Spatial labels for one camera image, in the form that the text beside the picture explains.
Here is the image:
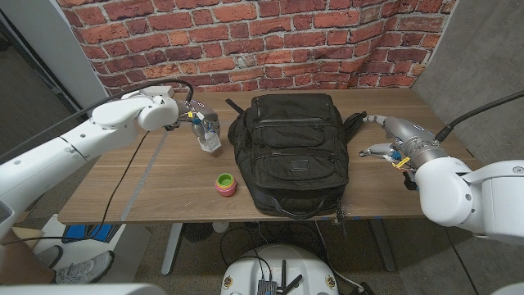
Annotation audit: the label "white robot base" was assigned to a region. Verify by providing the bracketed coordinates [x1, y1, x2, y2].
[219, 244, 340, 295]

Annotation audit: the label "white table leg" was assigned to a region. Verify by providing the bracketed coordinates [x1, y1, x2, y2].
[160, 223, 183, 275]

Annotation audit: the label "blue foot pedals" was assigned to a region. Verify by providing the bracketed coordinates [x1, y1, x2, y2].
[61, 224, 122, 243]

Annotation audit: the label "grey mini computer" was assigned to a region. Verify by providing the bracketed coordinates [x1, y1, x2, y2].
[256, 279, 278, 295]

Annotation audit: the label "black slanted antenna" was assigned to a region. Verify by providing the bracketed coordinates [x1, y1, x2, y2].
[282, 274, 304, 295]

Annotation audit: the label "white embossed cube package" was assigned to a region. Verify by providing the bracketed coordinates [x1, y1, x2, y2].
[199, 131, 223, 154]

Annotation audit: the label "grey table leg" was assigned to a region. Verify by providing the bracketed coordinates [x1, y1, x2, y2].
[370, 219, 396, 272]

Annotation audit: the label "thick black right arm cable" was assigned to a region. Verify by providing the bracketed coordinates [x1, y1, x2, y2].
[434, 89, 524, 143]

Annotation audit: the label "black backpack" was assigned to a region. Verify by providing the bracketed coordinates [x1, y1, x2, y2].
[227, 93, 368, 222]

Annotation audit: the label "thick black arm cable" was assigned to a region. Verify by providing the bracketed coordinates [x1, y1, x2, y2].
[434, 89, 524, 143]
[0, 79, 194, 163]

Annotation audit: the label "green pink stacked cups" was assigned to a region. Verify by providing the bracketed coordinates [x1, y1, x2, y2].
[215, 172, 237, 197]

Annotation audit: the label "white power strip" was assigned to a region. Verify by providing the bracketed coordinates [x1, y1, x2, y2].
[142, 85, 175, 98]

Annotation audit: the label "thin black left wrist cable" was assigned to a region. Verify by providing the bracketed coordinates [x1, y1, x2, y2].
[0, 130, 151, 247]

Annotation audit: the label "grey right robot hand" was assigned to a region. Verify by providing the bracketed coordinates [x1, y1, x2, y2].
[359, 114, 437, 163]

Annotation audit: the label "red brick print backdrop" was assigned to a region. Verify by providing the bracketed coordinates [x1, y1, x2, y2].
[56, 0, 458, 120]

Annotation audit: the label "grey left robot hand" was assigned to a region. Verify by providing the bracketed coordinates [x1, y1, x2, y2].
[186, 100, 222, 143]

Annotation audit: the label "white robot chest shell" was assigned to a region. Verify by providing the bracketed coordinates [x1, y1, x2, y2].
[0, 282, 167, 295]

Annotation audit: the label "tan cardboard box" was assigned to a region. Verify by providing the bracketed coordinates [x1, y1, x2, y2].
[0, 227, 56, 286]

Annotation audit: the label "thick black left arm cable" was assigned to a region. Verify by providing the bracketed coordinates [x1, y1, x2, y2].
[0, 79, 194, 163]

